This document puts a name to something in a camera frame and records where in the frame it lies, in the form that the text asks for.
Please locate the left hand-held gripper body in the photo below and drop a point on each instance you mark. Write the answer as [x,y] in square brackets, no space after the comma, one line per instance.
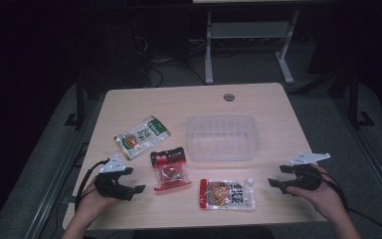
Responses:
[107,186]

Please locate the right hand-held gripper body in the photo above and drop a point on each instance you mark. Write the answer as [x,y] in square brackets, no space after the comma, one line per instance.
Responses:
[306,177]

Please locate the red white snack packet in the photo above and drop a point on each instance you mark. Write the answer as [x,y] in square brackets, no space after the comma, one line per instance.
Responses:
[227,195]

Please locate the clear plastic container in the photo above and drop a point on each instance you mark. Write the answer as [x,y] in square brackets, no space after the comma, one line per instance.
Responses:
[222,137]

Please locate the person's left hand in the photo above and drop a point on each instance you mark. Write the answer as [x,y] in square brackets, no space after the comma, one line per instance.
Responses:
[91,207]

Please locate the person's right hand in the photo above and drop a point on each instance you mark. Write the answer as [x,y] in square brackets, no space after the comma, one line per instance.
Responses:
[328,199]

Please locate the green white snack packet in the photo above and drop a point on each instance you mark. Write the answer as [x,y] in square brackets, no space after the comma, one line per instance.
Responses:
[142,136]

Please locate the grey tape piece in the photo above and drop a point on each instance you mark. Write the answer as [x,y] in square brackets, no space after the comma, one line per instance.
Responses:
[69,199]

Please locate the person's dark clothing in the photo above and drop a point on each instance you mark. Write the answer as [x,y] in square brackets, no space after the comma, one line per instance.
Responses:
[202,233]

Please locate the black metal stand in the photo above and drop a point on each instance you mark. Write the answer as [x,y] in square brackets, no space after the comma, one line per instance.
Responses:
[354,99]
[79,106]

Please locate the grey round table grommet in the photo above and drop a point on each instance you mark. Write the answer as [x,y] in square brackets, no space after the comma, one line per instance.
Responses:
[229,97]

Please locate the white metal stand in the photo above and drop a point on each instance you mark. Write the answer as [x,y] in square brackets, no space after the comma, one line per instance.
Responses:
[248,30]

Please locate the aluminium floor rail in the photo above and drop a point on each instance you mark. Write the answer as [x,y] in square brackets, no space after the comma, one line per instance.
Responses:
[371,159]
[59,172]

